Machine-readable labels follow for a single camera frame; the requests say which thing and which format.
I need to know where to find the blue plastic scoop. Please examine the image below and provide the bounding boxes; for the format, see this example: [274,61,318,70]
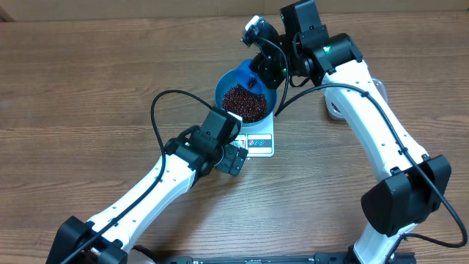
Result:
[235,59,266,94]

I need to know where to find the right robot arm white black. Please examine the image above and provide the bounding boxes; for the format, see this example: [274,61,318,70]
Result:
[242,1,451,263]

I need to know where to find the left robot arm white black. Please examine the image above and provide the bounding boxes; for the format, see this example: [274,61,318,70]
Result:
[47,108,248,263]

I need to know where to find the white kitchen scale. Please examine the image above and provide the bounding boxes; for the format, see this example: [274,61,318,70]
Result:
[231,113,275,158]

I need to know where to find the blue bowl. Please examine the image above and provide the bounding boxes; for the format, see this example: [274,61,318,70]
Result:
[214,69,278,120]

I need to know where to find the red beans in bowl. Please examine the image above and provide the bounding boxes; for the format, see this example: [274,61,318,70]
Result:
[222,84,267,123]

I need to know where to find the clear plastic container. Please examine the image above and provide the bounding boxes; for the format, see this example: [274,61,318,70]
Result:
[325,77,388,121]

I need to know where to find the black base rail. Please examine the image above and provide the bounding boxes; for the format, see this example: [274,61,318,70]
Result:
[153,251,417,264]

